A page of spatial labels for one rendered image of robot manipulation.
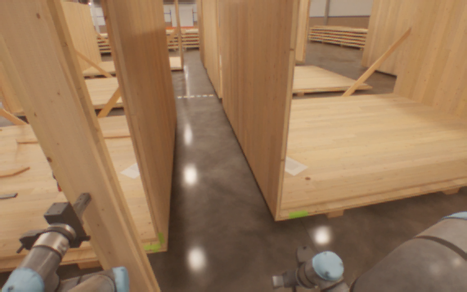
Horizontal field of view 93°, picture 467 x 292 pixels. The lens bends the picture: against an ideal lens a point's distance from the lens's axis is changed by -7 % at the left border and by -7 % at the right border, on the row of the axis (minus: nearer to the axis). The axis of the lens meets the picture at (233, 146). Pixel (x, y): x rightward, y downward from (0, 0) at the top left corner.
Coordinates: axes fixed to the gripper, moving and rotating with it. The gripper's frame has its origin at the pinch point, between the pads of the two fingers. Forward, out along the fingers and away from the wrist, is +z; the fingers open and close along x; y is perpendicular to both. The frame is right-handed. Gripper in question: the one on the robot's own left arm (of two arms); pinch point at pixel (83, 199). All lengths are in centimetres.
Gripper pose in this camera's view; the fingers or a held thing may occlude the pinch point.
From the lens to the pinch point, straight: 87.8
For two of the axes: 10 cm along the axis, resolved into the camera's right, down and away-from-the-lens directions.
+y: 10.0, -0.9, 0.4
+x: -0.6, -8.8, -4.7
